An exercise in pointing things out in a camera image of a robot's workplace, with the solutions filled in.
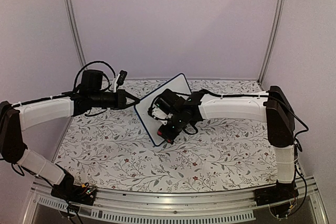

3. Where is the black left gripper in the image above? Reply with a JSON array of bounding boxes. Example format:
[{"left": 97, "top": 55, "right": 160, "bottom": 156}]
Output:
[{"left": 90, "top": 89, "right": 140, "bottom": 110}]

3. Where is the blue-framed whiteboard with writing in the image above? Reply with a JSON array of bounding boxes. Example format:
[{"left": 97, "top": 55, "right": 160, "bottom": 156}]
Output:
[{"left": 134, "top": 73, "right": 191, "bottom": 147}]

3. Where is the red whiteboard eraser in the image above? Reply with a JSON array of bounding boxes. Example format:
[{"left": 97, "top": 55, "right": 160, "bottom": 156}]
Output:
[{"left": 157, "top": 130, "right": 174, "bottom": 144}]

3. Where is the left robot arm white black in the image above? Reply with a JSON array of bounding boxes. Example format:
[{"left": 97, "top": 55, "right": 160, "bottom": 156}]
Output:
[{"left": 1, "top": 70, "right": 140, "bottom": 200}]

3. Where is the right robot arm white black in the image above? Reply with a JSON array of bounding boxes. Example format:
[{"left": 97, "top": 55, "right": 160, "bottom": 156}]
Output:
[{"left": 148, "top": 86, "right": 296, "bottom": 201}]

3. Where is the floral patterned table mat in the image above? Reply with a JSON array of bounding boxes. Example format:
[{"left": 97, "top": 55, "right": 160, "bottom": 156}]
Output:
[{"left": 54, "top": 78, "right": 299, "bottom": 193}]

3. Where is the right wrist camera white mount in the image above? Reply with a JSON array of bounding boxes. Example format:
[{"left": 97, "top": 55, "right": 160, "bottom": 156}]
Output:
[{"left": 148, "top": 106, "right": 172, "bottom": 125}]

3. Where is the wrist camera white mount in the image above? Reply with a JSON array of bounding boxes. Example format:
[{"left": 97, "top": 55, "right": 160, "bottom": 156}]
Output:
[
  {"left": 148, "top": 106, "right": 172, "bottom": 125},
  {"left": 110, "top": 70, "right": 128, "bottom": 92}
]

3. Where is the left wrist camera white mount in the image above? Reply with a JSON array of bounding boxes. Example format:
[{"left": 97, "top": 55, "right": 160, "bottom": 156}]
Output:
[{"left": 110, "top": 70, "right": 128, "bottom": 92}]

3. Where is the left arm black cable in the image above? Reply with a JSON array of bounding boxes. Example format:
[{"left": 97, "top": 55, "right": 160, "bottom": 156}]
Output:
[{"left": 72, "top": 61, "right": 116, "bottom": 93}]

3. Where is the aluminium front rail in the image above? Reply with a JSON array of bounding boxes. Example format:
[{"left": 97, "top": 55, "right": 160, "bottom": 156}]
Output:
[{"left": 23, "top": 176, "right": 331, "bottom": 223}]

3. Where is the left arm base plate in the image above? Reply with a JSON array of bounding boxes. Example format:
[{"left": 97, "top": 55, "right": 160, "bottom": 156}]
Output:
[{"left": 51, "top": 183, "right": 97, "bottom": 206}]

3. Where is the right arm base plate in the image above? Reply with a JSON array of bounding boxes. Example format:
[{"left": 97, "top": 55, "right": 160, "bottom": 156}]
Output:
[{"left": 253, "top": 181, "right": 299, "bottom": 206}]

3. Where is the left aluminium frame post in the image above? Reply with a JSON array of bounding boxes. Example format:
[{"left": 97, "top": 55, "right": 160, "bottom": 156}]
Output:
[{"left": 64, "top": 0, "right": 88, "bottom": 70}]

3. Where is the aluminium frame post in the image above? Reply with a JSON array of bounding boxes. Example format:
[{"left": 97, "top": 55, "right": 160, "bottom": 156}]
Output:
[
  {"left": 64, "top": 0, "right": 88, "bottom": 70},
  {"left": 258, "top": 0, "right": 285, "bottom": 85}
]

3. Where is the right aluminium frame post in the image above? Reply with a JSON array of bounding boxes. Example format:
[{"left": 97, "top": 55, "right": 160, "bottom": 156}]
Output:
[{"left": 258, "top": 0, "right": 285, "bottom": 85}]

